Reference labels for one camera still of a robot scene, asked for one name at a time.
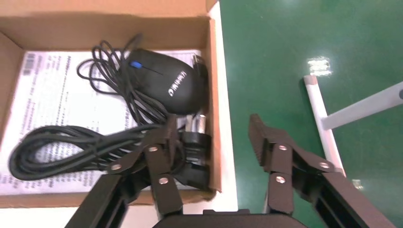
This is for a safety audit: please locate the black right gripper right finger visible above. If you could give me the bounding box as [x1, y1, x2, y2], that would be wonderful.
[249, 113, 397, 228]

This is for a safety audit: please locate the white table leg frame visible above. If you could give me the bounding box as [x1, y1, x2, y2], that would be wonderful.
[303, 75, 403, 177]

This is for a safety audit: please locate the white printed instruction sheet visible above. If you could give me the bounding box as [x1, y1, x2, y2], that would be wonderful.
[0, 48, 205, 196]

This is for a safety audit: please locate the black corded computer mouse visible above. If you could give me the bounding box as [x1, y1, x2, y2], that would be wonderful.
[76, 34, 209, 126]

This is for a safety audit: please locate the coiled black power cable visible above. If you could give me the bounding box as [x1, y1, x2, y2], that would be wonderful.
[9, 114, 211, 191]

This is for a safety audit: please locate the brown cardboard storage box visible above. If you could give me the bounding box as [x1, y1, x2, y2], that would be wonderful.
[0, 0, 222, 210]

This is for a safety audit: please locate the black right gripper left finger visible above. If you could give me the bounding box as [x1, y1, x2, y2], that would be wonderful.
[64, 114, 184, 228]

